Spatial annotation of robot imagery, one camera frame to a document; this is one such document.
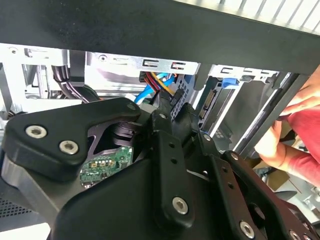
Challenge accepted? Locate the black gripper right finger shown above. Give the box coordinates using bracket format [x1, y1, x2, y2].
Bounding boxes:
[172, 102, 320, 240]

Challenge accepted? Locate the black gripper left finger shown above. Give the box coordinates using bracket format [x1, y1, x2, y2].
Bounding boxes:
[0, 92, 197, 229]

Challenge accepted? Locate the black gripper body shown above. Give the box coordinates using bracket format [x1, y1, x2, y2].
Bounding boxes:
[51, 158, 233, 240]

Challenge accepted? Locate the blue data wire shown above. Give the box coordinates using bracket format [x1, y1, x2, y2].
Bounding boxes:
[134, 72, 176, 106]

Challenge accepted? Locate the red orange yellow power wire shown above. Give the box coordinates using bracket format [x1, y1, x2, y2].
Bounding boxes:
[138, 70, 187, 107]

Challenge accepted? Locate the person's hand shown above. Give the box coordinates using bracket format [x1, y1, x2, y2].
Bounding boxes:
[279, 77, 320, 118]
[254, 121, 296, 168]

